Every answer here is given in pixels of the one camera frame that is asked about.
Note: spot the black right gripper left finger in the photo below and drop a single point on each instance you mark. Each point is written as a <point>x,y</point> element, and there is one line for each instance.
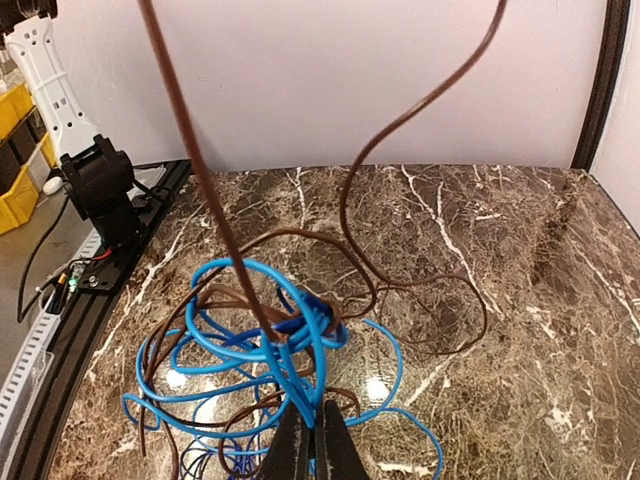
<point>288,455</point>

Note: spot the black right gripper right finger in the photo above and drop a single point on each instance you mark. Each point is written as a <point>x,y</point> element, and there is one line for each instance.
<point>336,457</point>

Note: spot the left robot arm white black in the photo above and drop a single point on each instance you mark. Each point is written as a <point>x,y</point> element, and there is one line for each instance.
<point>98,176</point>

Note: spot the yellow storage bins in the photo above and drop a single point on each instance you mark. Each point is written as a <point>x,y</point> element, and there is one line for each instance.
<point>27,157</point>

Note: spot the black front rail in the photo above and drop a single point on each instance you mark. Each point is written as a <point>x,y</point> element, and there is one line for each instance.
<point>28,453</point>

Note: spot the white slotted cable duct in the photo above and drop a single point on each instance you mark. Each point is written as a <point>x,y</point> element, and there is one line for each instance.
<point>23,383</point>

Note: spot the black frame post right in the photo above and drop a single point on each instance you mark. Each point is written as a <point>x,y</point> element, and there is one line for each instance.
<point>615,29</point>

